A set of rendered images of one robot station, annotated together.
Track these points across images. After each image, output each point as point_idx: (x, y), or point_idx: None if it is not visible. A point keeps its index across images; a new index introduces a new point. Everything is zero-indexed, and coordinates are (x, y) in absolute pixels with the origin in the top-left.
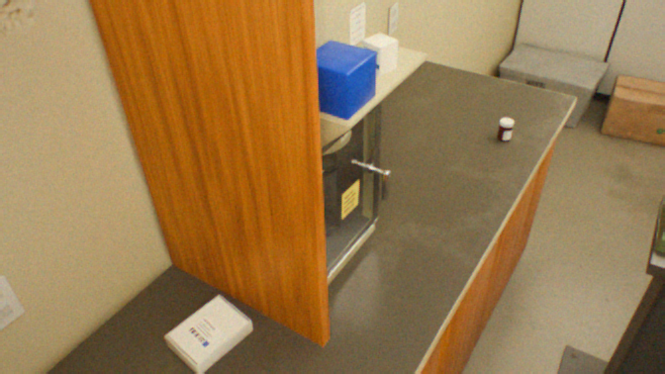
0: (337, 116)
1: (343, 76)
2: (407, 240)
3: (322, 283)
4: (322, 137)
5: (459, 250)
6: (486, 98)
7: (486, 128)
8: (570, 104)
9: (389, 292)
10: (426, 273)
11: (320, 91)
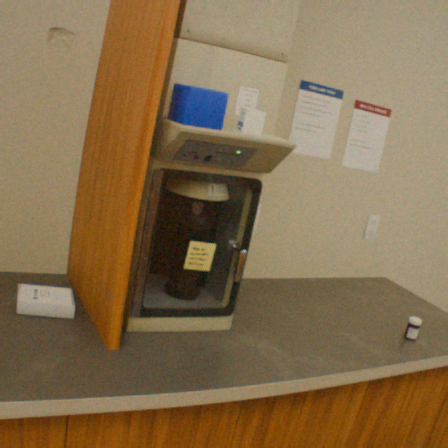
0: (179, 122)
1: (189, 88)
2: (249, 345)
3: (121, 272)
4: (167, 140)
5: (287, 368)
6: (421, 315)
7: (401, 327)
8: None
9: (195, 357)
10: (240, 364)
11: (177, 103)
